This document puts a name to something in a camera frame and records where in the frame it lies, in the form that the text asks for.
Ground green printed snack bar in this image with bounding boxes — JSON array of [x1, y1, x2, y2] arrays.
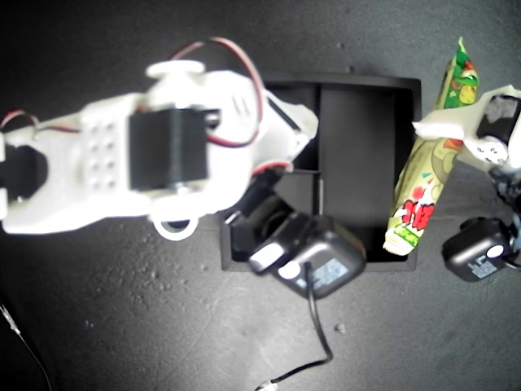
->
[[382, 36, 480, 257]]

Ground black compartment tray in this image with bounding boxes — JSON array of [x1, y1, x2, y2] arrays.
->
[[219, 71, 423, 273]]

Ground small white tape roll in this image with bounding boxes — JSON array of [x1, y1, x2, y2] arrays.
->
[[153, 217, 200, 242]]

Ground red servo wire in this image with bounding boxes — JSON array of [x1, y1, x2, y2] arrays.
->
[[0, 108, 79, 135], [169, 36, 265, 148]]

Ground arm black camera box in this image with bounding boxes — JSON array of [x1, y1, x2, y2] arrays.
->
[[441, 217, 516, 283], [225, 195, 368, 301]]

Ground thin black white cable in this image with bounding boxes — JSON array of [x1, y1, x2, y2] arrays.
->
[[0, 303, 53, 391]]

